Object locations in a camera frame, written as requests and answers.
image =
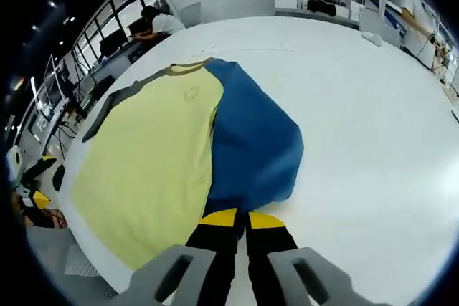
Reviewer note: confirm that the grey mesh office chair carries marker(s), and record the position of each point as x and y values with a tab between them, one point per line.
84	261

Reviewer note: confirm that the grey office desk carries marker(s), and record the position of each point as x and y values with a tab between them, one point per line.
132	55

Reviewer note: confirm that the white box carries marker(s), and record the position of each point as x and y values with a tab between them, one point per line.
287	2
355	10

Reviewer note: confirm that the black computer monitor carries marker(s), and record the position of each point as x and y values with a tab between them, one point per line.
140	27
112	42

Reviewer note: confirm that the white table socket strip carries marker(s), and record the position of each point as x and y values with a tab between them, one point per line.
244	50

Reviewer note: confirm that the black cloth bundle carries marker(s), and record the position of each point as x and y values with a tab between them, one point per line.
322	7

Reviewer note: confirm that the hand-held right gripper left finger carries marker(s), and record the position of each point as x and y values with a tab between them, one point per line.
201	270

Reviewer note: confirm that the white crumpled cloth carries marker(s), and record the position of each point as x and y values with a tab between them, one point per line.
372	39

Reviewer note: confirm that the black chair armrest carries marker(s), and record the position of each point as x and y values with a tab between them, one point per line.
59	177

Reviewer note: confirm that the yellow blue grey garment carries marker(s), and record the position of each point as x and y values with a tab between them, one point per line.
150	141

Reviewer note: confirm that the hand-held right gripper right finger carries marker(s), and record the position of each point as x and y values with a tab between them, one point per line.
272	273

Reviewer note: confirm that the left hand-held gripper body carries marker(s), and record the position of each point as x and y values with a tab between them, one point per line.
16	170

